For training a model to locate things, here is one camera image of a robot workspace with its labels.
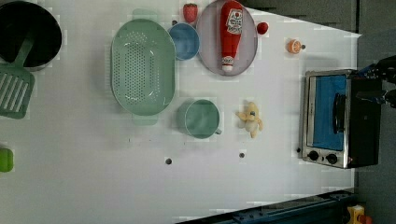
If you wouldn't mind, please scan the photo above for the black pot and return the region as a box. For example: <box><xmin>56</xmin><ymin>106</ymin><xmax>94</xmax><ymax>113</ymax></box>
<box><xmin>0</xmin><ymin>1</ymin><xmax>63</xmax><ymax>70</ymax></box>

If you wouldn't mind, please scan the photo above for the orange slice toy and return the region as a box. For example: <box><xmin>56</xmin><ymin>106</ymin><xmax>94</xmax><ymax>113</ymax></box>
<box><xmin>287</xmin><ymin>39</ymin><xmax>302</xmax><ymax>54</ymax></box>

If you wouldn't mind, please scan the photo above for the green perforated colander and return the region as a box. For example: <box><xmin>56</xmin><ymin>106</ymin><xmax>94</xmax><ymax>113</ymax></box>
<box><xmin>110</xmin><ymin>8</ymin><xmax>176</xmax><ymax>126</ymax></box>

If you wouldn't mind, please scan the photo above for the yellow orange object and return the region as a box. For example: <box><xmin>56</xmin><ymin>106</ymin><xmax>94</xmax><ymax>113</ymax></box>
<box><xmin>347</xmin><ymin>205</ymin><xmax>373</xmax><ymax>224</ymax></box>

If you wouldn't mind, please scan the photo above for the silver black toaster oven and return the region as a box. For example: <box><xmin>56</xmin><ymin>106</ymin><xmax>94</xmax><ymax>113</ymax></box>
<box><xmin>302</xmin><ymin>69</ymin><xmax>382</xmax><ymax>169</ymax></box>

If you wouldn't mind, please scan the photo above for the green slotted spatula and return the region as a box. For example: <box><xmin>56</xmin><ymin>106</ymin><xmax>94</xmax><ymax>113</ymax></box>
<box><xmin>0</xmin><ymin>36</ymin><xmax>35</xmax><ymax>119</ymax></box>

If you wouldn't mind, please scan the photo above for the small red fruit toy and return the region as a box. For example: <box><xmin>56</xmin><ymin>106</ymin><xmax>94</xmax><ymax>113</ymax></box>
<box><xmin>257</xmin><ymin>22</ymin><xmax>269</xmax><ymax>35</ymax></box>

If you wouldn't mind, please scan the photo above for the grey round plate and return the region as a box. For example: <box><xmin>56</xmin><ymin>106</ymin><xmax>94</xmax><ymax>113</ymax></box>
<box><xmin>196</xmin><ymin>0</ymin><xmax>258</xmax><ymax>77</ymax></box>

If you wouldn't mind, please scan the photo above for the peeled banana toy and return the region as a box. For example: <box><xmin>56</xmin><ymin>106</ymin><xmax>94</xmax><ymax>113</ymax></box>
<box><xmin>235</xmin><ymin>102</ymin><xmax>263</xmax><ymax>138</ymax></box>

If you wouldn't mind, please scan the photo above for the red ketchup bottle toy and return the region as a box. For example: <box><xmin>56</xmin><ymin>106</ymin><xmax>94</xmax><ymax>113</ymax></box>
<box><xmin>219</xmin><ymin>0</ymin><xmax>243</xmax><ymax>72</ymax></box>

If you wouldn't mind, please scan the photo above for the green mug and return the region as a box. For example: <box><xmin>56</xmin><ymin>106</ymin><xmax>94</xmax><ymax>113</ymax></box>
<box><xmin>177</xmin><ymin>99</ymin><xmax>222</xmax><ymax>139</ymax></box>

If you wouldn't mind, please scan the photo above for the bright green block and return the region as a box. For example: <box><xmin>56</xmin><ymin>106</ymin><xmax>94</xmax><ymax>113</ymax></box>
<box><xmin>0</xmin><ymin>148</ymin><xmax>14</xmax><ymax>173</ymax></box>

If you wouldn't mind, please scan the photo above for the red strawberry toy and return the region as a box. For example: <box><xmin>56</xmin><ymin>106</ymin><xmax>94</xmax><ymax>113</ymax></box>
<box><xmin>183</xmin><ymin>3</ymin><xmax>198</xmax><ymax>23</ymax></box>

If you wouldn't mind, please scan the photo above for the blue bowl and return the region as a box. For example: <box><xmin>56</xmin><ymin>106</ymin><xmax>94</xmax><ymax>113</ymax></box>
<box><xmin>168</xmin><ymin>22</ymin><xmax>200</xmax><ymax>61</ymax></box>

